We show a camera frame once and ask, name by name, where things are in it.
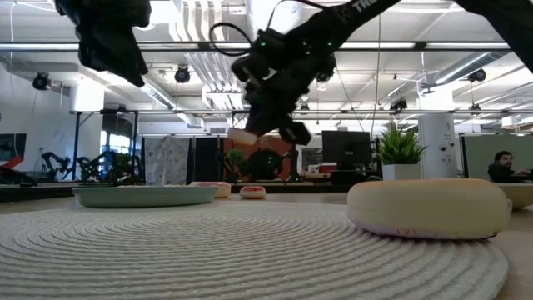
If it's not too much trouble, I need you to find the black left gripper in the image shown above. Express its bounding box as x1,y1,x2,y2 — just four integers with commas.
53,0,152,89

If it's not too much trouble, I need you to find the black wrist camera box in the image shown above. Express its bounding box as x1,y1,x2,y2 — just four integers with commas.
231,52,271,84

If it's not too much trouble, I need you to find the small pink frosted donut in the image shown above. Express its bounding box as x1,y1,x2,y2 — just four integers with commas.
189,181,232,199

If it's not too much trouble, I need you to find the small green background plant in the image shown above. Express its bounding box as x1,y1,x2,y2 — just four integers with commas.
227,148,247,174

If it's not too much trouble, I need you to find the small red frosted donut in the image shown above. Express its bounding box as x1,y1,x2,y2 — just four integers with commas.
238,185,267,200

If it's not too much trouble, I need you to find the white round pillar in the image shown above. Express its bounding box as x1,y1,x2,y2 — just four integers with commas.
417,89,459,180

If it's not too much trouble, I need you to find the black background station frame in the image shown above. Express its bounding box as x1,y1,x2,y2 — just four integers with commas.
68,108,142,183

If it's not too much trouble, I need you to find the green round plate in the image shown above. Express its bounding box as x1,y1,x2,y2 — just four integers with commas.
72,185,218,209

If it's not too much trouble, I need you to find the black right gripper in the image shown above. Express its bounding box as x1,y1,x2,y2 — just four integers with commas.
244,29,338,147

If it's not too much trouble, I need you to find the white round woven placemat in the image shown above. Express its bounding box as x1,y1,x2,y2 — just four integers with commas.
0,200,511,300

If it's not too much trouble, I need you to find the black wall screen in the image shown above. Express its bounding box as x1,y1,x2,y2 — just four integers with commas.
0,132,27,170

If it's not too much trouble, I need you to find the black round fan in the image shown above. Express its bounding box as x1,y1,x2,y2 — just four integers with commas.
248,148,285,182

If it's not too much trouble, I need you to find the small cream frosted donut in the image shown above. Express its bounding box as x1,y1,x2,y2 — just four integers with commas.
226,127,259,146

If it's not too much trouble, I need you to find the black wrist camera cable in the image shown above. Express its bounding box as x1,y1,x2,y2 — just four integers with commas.
207,0,328,58

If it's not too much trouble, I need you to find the beige round plate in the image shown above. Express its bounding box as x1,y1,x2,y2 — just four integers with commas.
497,182,533,210

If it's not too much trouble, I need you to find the person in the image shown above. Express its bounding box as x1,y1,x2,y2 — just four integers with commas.
486,150,533,184

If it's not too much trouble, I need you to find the black computer monitor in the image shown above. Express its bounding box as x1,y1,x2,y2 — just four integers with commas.
321,130,373,171

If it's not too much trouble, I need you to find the patterned grey curtain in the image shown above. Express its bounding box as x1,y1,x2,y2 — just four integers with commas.
143,136,191,186

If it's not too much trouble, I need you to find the large lilac frosted donut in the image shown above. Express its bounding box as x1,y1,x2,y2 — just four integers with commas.
346,177,514,242

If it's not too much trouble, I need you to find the orange wall panel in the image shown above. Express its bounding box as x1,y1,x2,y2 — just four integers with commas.
222,136,293,183

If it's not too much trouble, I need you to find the grey office partition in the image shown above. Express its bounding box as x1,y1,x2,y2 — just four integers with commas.
460,132,533,181

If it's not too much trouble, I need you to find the green plant in white pot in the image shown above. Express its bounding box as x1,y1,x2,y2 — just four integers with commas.
376,120,426,182

